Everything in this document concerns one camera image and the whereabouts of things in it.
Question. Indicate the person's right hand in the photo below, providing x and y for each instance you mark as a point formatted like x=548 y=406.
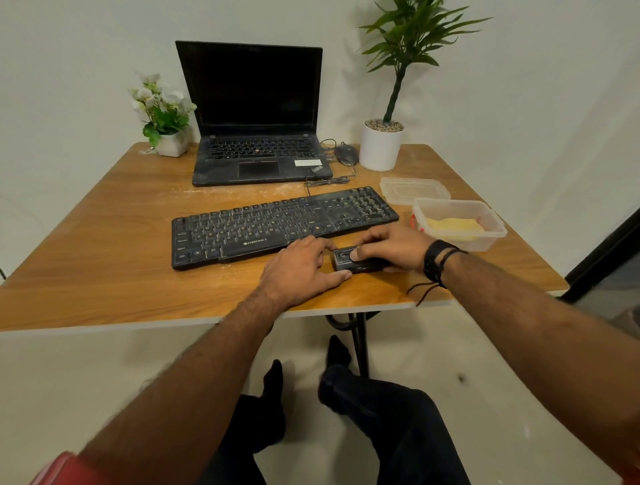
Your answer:
x=395 y=247

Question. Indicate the person's left hand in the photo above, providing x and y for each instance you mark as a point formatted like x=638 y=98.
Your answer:
x=295 y=272

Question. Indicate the small black brush tool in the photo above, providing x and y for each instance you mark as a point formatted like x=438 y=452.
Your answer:
x=357 y=262

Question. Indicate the black keyboard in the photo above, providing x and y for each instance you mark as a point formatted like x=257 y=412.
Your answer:
x=280 y=225

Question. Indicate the clear plastic container lid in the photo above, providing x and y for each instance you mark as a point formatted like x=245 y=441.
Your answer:
x=415 y=190

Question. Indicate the yellow cleaning cloth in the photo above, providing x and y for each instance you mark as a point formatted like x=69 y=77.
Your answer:
x=455 y=226

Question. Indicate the clear plastic container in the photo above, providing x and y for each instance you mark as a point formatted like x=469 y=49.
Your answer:
x=492 y=235

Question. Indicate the person's left forearm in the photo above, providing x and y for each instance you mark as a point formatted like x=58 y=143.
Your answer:
x=185 y=394

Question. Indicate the person's right forearm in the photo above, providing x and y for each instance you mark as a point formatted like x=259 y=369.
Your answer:
x=550 y=350

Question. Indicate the person's left leg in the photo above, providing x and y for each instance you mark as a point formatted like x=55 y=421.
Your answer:
x=250 y=434

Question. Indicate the person's leg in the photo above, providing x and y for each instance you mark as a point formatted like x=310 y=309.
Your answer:
x=400 y=429
x=250 y=434

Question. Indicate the person's right leg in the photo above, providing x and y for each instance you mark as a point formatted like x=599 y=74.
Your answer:
x=400 y=429

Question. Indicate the black wristband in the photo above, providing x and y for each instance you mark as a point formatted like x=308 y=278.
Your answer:
x=435 y=260

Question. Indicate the tall green plant white pot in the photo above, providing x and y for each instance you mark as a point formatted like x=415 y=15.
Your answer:
x=381 y=147

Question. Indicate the black computer mouse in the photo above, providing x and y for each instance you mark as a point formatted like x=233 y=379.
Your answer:
x=346 y=154

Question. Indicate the black laptop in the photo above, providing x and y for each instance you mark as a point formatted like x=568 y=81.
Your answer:
x=255 y=90

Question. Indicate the small white flower pot plant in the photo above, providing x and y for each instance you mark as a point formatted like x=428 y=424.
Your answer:
x=165 y=120

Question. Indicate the red left sleeve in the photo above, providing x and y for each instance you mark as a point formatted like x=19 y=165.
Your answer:
x=60 y=472

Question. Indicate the black metal table frame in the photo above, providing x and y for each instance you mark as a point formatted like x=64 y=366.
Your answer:
x=360 y=340

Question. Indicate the black window frame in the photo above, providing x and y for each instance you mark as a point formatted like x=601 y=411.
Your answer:
x=600 y=260

